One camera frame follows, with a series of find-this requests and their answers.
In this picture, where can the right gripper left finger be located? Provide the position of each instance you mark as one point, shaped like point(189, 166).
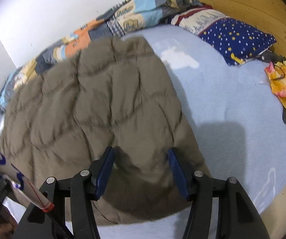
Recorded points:
point(72, 216)

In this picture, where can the olive brown puffer jacket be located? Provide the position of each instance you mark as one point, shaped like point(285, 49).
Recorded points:
point(114, 93)

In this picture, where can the person's left hand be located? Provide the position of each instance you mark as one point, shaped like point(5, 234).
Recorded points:
point(8, 224)

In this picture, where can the light blue cloud bedsheet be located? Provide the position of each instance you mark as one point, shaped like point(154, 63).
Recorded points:
point(234, 115)

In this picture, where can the black eyeglasses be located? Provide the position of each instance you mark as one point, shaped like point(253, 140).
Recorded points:
point(274, 72)

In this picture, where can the navy star patterned pillow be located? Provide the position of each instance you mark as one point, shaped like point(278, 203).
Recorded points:
point(237, 41)

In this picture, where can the colourful patchwork quilt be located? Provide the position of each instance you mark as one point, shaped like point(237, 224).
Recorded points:
point(121, 19)

